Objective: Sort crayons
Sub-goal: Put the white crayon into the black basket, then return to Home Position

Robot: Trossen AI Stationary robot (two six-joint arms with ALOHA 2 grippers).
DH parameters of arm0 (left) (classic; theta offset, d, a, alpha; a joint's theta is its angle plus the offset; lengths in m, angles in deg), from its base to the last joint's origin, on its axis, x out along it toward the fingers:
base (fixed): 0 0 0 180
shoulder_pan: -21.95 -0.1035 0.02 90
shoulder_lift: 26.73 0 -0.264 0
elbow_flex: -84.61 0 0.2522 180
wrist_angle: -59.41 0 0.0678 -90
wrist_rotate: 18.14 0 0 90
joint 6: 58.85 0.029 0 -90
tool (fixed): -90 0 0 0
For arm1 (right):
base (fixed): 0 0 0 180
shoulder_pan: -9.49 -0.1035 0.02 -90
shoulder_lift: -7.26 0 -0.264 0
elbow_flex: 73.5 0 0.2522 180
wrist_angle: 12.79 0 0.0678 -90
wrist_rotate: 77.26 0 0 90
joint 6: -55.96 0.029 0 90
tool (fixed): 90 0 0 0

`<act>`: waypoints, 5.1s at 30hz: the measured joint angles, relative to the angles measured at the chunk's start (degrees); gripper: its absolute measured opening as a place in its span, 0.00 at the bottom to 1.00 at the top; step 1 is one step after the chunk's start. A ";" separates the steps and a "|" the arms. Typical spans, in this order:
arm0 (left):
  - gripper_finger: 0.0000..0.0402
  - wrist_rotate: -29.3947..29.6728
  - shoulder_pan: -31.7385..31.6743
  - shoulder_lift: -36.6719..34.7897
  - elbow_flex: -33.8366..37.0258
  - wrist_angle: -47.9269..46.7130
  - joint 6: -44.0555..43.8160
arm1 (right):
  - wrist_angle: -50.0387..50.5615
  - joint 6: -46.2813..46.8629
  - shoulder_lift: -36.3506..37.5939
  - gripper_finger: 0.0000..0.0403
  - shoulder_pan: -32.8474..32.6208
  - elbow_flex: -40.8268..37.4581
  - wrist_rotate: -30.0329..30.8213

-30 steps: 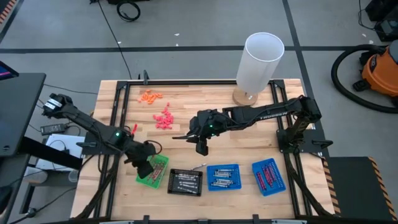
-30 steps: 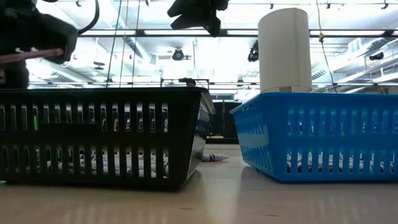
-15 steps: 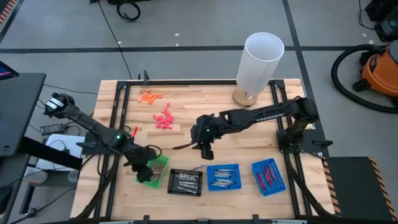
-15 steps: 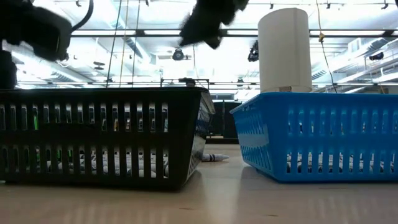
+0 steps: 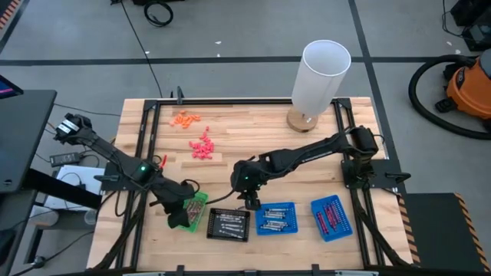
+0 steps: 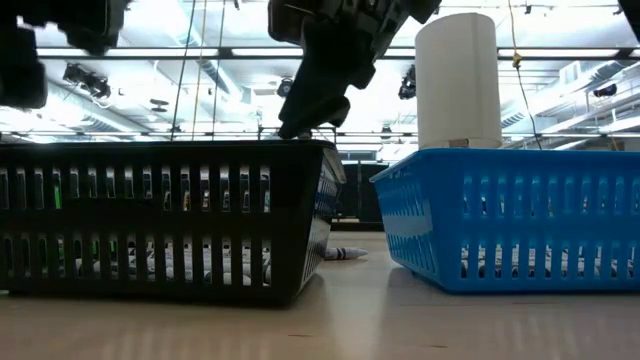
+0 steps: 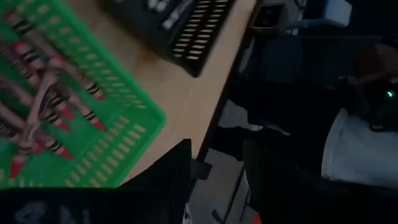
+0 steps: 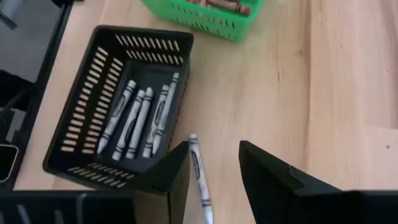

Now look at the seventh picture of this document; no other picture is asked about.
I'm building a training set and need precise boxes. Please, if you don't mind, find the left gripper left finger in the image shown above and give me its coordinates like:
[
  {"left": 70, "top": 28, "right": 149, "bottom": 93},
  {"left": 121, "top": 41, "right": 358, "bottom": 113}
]
[{"left": 0, "top": 138, "right": 192, "bottom": 224}]

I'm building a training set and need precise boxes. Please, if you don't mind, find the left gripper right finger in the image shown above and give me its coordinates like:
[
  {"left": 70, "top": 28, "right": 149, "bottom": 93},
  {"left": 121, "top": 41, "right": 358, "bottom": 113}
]
[{"left": 243, "top": 139, "right": 398, "bottom": 224}]

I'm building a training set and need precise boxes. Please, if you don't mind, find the black plastic basket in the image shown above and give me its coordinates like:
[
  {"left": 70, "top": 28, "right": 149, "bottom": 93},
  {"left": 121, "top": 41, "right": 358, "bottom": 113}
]
[{"left": 102, "top": 0, "right": 238, "bottom": 78}]

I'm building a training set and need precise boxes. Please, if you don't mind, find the green plastic basket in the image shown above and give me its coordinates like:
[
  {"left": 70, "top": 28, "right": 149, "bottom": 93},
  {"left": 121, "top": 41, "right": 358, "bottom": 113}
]
[{"left": 0, "top": 0, "right": 167, "bottom": 190}]

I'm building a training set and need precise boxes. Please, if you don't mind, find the person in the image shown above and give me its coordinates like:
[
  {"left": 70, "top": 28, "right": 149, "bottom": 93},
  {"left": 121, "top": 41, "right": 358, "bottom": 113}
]
[{"left": 321, "top": 108, "right": 398, "bottom": 190}]

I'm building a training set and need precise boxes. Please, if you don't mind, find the person's hand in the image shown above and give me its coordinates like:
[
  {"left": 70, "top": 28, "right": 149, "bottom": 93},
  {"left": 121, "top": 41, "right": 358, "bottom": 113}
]
[{"left": 349, "top": 42, "right": 398, "bottom": 86}]

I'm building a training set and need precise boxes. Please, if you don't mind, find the grey table-level camera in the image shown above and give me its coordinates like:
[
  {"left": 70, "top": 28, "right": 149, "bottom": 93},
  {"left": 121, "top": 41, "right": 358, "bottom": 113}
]
[{"left": 249, "top": 2, "right": 289, "bottom": 34}]

